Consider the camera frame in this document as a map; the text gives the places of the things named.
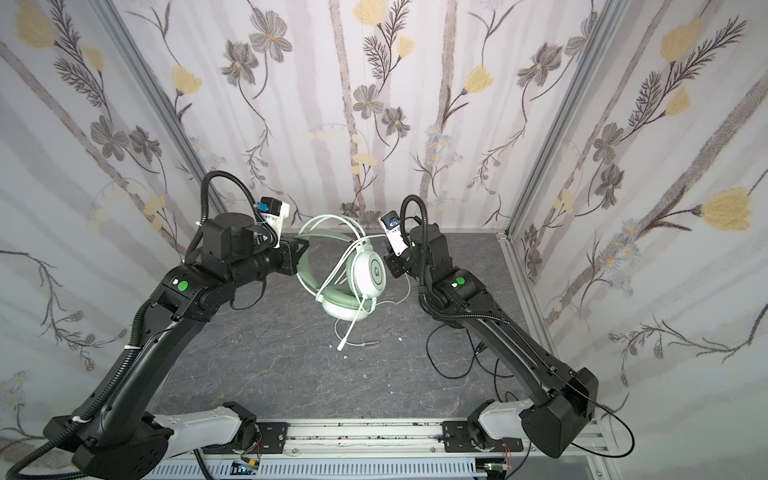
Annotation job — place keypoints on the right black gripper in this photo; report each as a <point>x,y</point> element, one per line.
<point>395,264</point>

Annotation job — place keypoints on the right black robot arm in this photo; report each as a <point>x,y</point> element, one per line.
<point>559,401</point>

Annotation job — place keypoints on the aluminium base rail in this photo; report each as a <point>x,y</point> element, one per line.
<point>222,431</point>

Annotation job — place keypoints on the green white headphones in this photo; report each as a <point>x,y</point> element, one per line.
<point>352,289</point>

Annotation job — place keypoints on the white slotted cable duct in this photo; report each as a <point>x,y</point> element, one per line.
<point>376,468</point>

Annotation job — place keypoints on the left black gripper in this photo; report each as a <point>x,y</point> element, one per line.
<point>288,257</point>

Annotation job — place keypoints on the black mounting plate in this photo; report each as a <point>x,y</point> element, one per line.
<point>456,437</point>
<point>271,438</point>

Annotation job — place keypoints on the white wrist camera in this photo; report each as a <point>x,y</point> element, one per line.
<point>391,224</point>
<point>273,212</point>

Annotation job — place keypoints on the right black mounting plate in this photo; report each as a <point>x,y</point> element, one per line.
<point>456,437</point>

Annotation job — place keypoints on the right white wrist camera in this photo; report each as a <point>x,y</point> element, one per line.
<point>391,224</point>

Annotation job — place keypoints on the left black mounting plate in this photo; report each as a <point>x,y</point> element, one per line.
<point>271,438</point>

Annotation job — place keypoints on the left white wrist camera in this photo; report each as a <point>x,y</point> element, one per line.
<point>273,212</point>

